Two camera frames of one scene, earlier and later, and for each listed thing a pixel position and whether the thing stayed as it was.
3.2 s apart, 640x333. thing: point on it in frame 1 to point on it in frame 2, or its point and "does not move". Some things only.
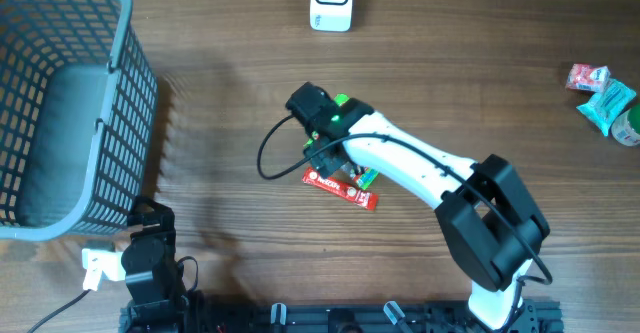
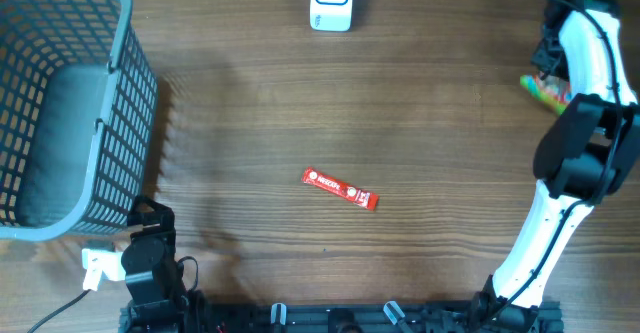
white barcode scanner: x=332 y=1 does not move
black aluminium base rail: x=329 y=318 does not move
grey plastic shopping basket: x=78 y=101 does not move
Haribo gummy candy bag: x=362 y=176 to x=553 y=91
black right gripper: x=321 y=161 to x=538 y=62
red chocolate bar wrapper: x=343 y=189 does not move
